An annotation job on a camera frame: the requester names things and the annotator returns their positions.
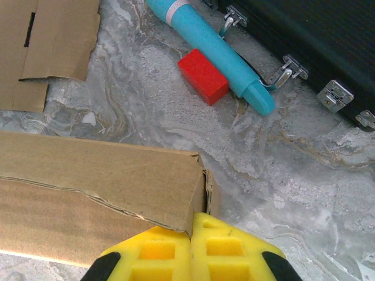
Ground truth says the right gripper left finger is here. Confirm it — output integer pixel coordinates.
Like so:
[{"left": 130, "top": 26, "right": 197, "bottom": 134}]
[{"left": 80, "top": 225, "right": 194, "bottom": 281}]

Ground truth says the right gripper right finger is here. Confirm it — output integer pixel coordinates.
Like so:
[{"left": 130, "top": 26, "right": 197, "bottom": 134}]
[{"left": 190, "top": 211, "right": 304, "bottom": 281}]

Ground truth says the brown cardboard box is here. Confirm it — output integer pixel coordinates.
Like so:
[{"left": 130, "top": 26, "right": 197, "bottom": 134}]
[
  {"left": 0, "top": 0, "right": 101, "bottom": 114},
  {"left": 0, "top": 131, "right": 221, "bottom": 269}
]

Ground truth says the red rectangular block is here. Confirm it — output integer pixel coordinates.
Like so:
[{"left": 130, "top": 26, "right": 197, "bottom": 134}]
[{"left": 178, "top": 49, "right": 230, "bottom": 107}]

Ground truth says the black hard carrying case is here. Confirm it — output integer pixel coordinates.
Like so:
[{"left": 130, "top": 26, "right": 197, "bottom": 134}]
[{"left": 202, "top": 0, "right": 375, "bottom": 130}]

